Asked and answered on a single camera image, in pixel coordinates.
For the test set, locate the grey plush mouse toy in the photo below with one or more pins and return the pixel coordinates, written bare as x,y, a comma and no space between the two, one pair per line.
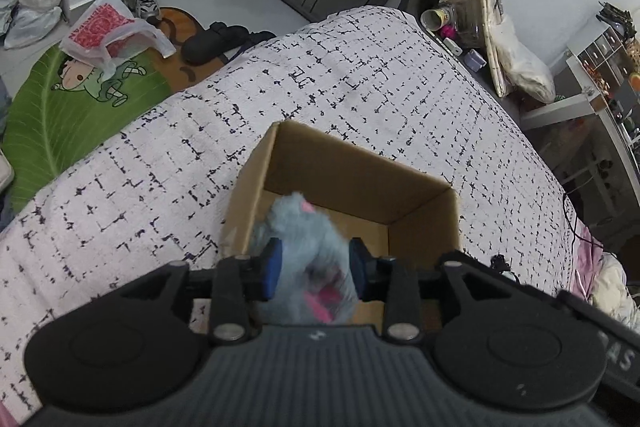
315,285

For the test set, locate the red white plastic bag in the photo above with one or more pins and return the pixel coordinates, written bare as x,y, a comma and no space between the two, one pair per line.
107,35

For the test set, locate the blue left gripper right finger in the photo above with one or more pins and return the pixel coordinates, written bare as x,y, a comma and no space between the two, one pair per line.
388,294

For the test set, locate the white patterned bedspread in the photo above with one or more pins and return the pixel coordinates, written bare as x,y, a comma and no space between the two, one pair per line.
363,113

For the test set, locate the cream tote bag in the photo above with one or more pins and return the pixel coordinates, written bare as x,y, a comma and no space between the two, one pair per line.
511,64

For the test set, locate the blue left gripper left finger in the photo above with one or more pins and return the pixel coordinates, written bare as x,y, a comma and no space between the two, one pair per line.
237,284

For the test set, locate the rolled paper tube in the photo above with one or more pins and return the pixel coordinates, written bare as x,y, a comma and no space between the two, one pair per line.
438,18

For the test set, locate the black lace scrunchie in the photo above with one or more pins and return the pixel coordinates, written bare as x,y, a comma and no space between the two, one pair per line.
500,265

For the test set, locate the black bag on floor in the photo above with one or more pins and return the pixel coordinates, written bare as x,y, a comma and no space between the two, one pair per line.
219,39

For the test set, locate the green cartoon floor mat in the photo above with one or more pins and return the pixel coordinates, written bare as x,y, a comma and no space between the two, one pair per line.
64,110

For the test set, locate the pink bed sheet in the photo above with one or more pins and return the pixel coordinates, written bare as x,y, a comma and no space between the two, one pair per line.
588,262

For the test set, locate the pastel crumpled blanket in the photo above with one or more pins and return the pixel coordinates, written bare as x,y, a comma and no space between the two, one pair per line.
610,294

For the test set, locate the brown cardboard box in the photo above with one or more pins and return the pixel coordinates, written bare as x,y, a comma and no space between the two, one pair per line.
397,211

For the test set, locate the white drawer organizer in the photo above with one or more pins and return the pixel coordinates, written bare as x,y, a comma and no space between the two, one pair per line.
601,52

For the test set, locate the white desk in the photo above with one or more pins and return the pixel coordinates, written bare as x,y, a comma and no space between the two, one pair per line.
589,106

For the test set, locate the orange round lamp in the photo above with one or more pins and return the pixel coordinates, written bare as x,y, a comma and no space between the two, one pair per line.
634,81

